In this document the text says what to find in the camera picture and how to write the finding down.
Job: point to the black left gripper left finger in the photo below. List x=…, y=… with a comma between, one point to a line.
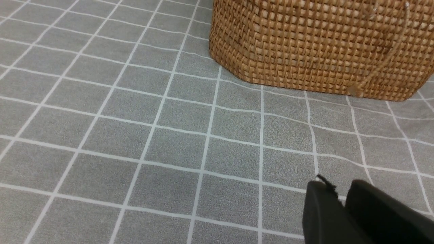
x=325, y=220

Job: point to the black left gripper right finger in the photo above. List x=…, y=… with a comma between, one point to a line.
x=385, y=220

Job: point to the woven rattan basket green lining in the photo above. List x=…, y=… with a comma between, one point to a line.
x=376, y=49

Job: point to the grey checked tablecloth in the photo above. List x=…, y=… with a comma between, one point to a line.
x=117, y=127

